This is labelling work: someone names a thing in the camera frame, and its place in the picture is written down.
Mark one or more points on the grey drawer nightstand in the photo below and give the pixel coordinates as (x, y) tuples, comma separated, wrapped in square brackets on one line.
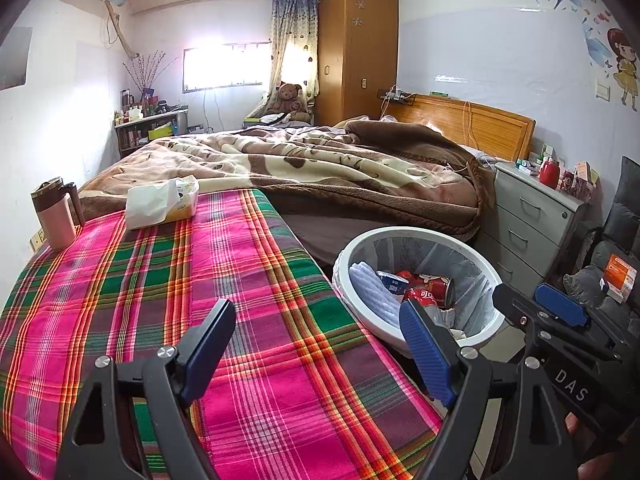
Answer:
[(530, 230)]

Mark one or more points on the patterned curtain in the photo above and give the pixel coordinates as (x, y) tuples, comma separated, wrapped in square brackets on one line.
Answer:
[(295, 35)]

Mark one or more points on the orange white box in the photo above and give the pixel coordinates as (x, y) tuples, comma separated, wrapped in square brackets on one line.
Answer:
[(620, 277)]

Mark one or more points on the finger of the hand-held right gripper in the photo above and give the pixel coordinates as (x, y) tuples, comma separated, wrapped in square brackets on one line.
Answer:
[(520, 310), (562, 305)]

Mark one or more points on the vase of bare branches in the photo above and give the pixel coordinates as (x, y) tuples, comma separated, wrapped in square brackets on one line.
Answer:
[(147, 77)]

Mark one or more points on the barred window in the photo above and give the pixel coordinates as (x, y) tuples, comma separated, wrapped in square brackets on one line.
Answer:
[(225, 67)]

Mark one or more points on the white tissue pack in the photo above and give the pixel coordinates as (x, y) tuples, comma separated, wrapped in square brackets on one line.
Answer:
[(150, 205)]

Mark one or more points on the wooden bed headboard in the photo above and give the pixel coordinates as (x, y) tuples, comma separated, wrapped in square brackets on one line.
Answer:
[(490, 130)]

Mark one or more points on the red printed packet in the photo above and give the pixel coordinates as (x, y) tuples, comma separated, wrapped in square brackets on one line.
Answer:
[(580, 182)]

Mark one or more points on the air conditioner pipe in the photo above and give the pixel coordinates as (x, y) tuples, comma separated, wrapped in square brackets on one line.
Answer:
[(122, 35)]

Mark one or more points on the cartoon girl wall sticker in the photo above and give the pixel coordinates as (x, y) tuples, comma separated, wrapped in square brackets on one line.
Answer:
[(625, 65)]

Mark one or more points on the brown teddy bear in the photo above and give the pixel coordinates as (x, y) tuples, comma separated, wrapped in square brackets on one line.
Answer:
[(289, 102)]

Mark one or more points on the brown cream blanket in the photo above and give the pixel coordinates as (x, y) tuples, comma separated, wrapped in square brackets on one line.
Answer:
[(325, 170)]

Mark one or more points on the white wall switch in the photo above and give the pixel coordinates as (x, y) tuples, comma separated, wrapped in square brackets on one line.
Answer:
[(602, 91)]

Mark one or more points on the green white small box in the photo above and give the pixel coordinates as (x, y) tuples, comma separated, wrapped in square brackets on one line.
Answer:
[(530, 162)]

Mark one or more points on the dark red drink can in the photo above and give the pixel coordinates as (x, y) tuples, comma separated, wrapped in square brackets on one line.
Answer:
[(435, 285)]

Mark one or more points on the pink green plaid cloth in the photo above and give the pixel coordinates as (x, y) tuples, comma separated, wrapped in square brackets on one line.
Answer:
[(275, 360)]

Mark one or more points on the grey wall panel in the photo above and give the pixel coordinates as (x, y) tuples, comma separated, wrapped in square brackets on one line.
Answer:
[(15, 60)]

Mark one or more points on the white round waste bin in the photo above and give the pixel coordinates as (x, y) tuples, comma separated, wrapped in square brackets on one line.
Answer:
[(415, 234)]

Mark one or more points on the clear plastic bottle red label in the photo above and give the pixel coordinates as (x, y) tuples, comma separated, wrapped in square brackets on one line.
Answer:
[(442, 317)]

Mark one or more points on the headboard power strip shelf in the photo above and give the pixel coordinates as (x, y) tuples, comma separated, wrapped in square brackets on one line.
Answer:
[(395, 96)]

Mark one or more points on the wall socket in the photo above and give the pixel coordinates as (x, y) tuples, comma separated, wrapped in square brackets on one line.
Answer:
[(39, 240)]

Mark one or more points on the dark cluttered shelf unit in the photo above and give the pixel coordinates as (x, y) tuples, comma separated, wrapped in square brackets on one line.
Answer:
[(135, 135)]

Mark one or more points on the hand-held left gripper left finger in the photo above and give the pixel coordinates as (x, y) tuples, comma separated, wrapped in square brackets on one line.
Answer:
[(210, 355)]

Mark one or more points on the pink mug brown lid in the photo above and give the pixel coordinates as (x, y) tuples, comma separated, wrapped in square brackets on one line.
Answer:
[(55, 225)]

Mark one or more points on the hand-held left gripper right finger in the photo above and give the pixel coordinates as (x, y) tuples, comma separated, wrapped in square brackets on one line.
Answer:
[(425, 355)]

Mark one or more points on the red jar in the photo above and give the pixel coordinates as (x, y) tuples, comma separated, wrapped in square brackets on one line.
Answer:
[(549, 175)]

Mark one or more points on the grey cushioned chair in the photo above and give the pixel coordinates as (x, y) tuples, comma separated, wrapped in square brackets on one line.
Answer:
[(625, 210)]

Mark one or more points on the wooden wardrobe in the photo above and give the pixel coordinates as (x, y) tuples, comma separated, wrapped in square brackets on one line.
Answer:
[(355, 60)]

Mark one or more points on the mauve bed sheet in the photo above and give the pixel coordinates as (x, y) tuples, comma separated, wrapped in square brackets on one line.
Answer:
[(320, 235)]

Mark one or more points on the person's right hand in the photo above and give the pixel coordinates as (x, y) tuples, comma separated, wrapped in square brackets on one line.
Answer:
[(600, 467)]

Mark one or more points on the white blue paper cup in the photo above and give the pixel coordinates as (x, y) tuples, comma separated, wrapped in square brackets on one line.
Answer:
[(394, 285)]

